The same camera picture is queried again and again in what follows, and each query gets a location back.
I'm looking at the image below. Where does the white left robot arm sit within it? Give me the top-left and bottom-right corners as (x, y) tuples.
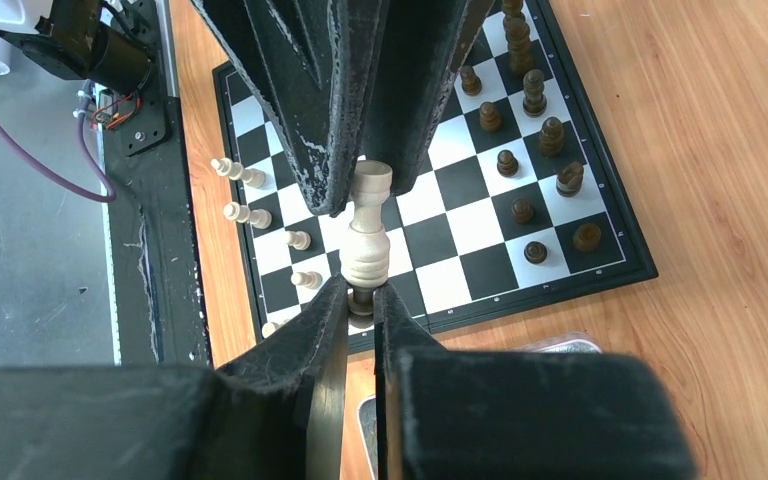
(0, 1), (491, 216)

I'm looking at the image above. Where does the white chess pawn second row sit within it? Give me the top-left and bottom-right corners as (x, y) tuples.
(290, 271), (323, 290)
(284, 230), (312, 251)

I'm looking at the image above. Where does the white chess piece bottom row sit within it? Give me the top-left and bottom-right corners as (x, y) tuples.
(210, 157), (266, 188)

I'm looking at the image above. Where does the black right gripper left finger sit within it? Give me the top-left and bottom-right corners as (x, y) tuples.
(0, 275), (348, 479)

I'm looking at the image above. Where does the metal tin box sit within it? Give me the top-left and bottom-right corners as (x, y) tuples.
(358, 332), (602, 479)

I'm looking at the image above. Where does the white chess rook corner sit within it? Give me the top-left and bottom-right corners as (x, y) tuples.
(340, 160), (393, 330)

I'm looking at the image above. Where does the black white chessboard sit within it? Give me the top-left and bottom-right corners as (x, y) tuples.
(213, 1), (657, 339)

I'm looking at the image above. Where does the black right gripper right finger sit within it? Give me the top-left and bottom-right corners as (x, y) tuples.
(373, 284), (698, 479)

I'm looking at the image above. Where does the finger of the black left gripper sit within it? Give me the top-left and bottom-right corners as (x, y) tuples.
(362, 0), (493, 196)
(193, 0), (389, 216)

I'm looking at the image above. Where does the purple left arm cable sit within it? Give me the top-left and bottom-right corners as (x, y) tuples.
(0, 46), (119, 204)

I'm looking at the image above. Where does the white chess piece being passed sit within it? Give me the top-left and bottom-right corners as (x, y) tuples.
(222, 202), (273, 230)

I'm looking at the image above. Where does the white chess pawn corner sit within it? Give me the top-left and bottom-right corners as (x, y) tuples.
(261, 319), (289, 339)

